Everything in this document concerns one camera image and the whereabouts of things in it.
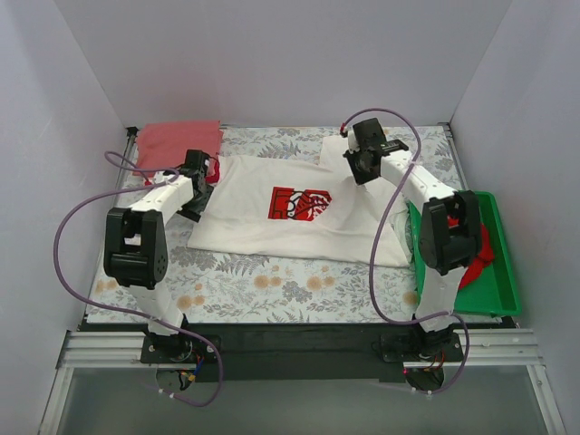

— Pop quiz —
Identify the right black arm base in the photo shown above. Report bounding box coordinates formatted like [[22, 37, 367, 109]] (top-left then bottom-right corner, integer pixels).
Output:
[[371, 325, 464, 393]]

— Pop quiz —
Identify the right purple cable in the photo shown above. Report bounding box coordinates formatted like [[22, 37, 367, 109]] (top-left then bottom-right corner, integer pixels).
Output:
[[339, 107, 466, 400]]

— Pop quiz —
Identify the folded crimson t-shirt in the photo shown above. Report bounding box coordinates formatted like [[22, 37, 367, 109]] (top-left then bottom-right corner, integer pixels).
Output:
[[206, 156, 221, 185]]

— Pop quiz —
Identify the folded salmon pink t-shirt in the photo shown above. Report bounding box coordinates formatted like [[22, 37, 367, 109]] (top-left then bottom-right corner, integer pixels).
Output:
[[137, 120, 223, 169]]

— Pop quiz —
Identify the purple cable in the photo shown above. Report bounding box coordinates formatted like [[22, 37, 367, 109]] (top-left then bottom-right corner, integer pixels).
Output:
[[53, 151, 226, 407], [339, 107, 466, 400]]

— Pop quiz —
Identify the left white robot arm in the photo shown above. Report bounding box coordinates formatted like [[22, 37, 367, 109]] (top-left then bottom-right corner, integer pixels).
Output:
[[103, 150, 213, 363]]

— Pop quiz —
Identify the green plastic tray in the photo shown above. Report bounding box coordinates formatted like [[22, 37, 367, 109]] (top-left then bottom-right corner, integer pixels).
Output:
[[410, 190, 521, 317]]

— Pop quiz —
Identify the red crumpled t-shirt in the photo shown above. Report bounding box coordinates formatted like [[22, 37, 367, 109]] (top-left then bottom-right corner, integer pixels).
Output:
[[459, 223, 495, 290]]

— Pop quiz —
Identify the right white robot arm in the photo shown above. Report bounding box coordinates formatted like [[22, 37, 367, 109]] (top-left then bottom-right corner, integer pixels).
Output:
[[339, 118, 483, 361]]

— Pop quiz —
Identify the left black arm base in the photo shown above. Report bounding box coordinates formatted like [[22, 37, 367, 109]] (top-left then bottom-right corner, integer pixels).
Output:
[[140, 332, 217, 392]]

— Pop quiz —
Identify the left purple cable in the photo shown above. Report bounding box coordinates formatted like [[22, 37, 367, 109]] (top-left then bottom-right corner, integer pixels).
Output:
[[53, 151, 226, 407]]

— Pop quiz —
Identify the floral patterned table mat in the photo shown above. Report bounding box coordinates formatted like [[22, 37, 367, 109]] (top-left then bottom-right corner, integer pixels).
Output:
[[90, 125, 462, 323]]

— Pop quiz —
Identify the aluminium frame rail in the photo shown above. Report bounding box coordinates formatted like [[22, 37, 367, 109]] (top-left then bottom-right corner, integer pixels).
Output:
[[38, 328, 566, 434]]

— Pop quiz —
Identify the white printed t-shirt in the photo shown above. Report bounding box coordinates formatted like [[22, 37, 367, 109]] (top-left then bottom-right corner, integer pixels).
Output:
[[188, 136, 411, 267]]

